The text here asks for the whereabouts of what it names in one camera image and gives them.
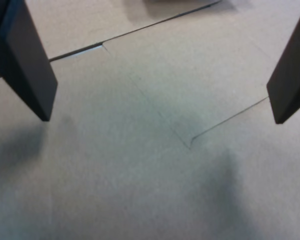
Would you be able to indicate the brown cardboard sheet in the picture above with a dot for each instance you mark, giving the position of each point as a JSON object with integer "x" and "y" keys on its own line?
{"x": 150, "y": 175}

